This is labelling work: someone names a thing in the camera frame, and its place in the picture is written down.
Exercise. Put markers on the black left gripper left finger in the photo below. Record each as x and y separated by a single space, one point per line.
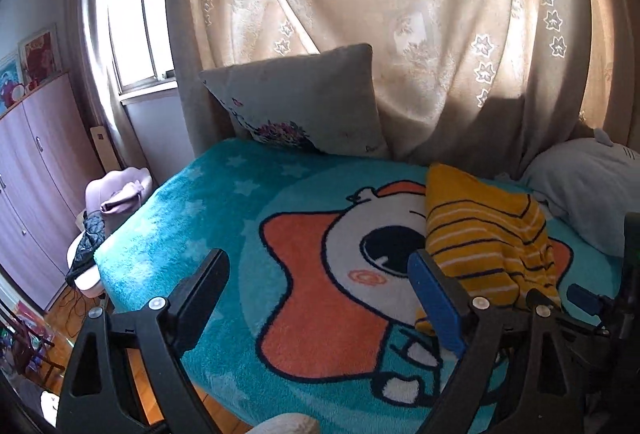
99 394

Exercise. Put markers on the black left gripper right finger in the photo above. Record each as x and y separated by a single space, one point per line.
542 391

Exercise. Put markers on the yellow striped knit sweater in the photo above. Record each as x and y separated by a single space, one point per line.
493 242

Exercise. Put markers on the pink chair with clothes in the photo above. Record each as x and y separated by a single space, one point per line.
109 202

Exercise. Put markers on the light blue plush pillow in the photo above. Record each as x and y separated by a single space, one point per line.
591 184

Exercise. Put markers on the teal cartoon fleece blanket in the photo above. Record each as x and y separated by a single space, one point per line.
318 316

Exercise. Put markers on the pink wooden wardrobe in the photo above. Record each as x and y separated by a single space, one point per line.
47 160

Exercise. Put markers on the beige star curtain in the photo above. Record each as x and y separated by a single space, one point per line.
482 84

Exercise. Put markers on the floral cream pillow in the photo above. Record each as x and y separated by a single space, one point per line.
321 103

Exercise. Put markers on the framed red picture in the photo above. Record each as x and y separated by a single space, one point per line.
40 57

